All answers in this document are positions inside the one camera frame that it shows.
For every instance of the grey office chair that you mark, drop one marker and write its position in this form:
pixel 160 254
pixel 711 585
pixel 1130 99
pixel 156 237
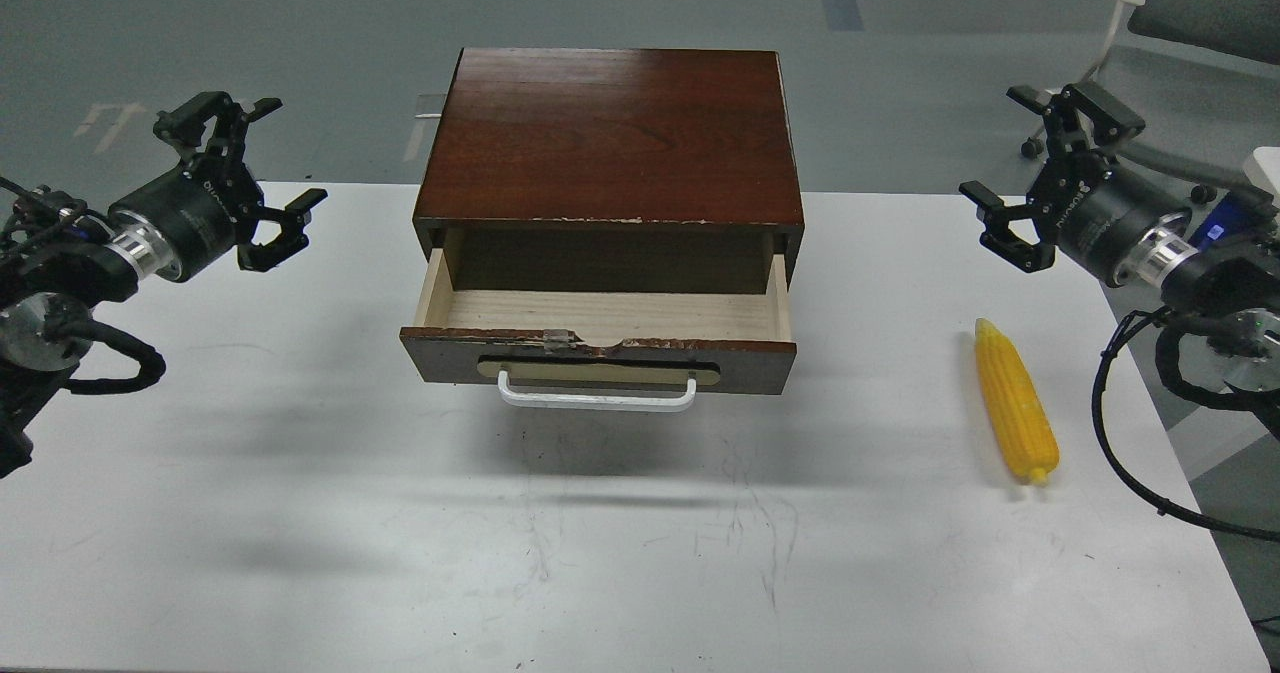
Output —
pixel 1203 76

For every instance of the dark wooden drawer cabinet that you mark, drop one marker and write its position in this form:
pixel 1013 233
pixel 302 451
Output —
pixel 653 138

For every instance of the wooden drawer with white handle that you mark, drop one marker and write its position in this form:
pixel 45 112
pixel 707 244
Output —
pixel 647 352

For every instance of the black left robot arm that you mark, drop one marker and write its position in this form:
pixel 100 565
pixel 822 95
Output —
pixel 61 259

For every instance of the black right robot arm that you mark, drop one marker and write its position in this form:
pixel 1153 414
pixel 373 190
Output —
pixel 1218 282

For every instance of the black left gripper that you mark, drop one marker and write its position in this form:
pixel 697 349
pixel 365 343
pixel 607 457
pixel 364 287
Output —
pixel 180 223

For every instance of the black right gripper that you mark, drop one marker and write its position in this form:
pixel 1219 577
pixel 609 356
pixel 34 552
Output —
pixel 1083 202

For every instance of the yellow corn cob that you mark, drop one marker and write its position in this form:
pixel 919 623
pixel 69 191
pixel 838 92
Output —
pixel 1015 412

